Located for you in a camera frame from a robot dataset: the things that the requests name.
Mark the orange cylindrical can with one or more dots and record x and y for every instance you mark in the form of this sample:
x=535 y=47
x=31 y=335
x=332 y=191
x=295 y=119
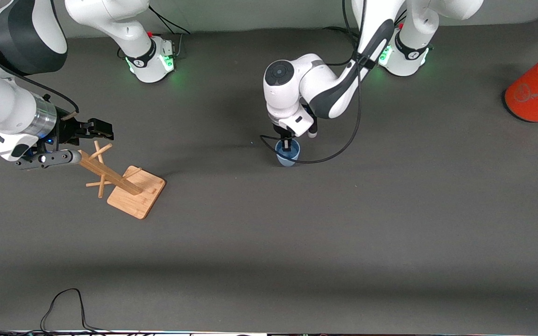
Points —
x=533 y=93

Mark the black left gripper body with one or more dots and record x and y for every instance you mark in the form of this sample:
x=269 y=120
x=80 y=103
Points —
x=286 y=136

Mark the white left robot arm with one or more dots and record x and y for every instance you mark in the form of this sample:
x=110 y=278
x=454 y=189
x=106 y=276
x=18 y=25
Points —
x=315 y=84

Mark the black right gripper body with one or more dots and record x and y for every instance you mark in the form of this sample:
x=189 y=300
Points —
x=69 y=131

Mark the wooden cup rack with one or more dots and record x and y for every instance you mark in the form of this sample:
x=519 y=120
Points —
x=140 y=196

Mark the dark grey table mat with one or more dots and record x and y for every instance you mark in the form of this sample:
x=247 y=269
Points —
x=297 y=224

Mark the light blue plastic cup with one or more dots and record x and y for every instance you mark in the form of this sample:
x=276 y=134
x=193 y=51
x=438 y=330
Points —
x=287 y=158

